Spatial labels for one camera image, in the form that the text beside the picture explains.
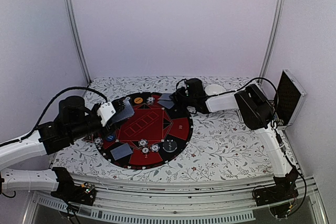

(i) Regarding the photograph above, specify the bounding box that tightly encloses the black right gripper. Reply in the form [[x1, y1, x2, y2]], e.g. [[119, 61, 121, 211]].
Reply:
[[169, 87, 196, 111]]

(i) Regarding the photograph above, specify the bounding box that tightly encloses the face-down card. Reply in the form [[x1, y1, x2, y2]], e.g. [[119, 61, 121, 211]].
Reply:
[[157, 93, 175, 109], [110, 144, 133, 161]]

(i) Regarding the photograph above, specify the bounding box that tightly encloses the orange big blind button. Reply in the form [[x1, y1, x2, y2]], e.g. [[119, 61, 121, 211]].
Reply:
[[134, 97, 143, 104]]

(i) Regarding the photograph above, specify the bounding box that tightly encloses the blue playing card deck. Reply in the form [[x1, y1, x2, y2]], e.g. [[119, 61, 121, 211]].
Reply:
[[109, 97, 134, 124]]

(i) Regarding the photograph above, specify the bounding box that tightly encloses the blue small blind button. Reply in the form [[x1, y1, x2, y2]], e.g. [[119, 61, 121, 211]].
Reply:
[[106, 135, 115, 142]]

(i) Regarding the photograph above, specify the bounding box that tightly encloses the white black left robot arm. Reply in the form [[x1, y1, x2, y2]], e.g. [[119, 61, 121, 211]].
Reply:
[[1, 95, 116, 205]]

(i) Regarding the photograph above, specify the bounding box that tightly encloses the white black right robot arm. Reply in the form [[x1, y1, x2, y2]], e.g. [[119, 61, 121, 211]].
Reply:
[[171, 78, 299, 201]]

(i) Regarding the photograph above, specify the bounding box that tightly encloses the white ceramic bowl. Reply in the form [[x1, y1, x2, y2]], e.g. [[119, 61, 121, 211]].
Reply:
[[205, 84, 225, 96]]

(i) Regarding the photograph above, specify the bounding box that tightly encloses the round red black poker mat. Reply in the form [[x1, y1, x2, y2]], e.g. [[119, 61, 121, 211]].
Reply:
[[91, 92, 193, 170]]

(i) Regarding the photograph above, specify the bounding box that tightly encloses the floral white table cloth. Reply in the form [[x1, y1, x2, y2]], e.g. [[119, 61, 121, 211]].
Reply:
[[54, 76, 294, 183]]

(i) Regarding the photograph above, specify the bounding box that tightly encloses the aluminium poker chip case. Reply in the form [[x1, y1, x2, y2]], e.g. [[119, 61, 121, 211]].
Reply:
[[275, 69, 307, 130]]

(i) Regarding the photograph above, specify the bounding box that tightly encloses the aluminium front rail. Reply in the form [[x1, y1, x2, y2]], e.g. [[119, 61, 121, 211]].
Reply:
[[22, 174, 328, 224]]

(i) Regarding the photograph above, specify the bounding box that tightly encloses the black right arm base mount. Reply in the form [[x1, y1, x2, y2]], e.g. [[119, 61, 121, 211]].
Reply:
[[251, 179, 308, 220]]

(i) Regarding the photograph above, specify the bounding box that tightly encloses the right aluminium frame post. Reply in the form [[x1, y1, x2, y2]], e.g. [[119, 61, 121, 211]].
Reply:
[[259, 0, 285, 78]]

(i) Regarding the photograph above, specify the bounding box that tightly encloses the aluminium frame post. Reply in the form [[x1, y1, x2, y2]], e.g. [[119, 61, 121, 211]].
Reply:
[[259, 0, 285, 78], [64, 0, 92, 84]]

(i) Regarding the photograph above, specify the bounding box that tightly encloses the left aluminium frame post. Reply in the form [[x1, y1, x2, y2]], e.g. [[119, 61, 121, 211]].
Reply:
[[64, 0, 92, 84]]

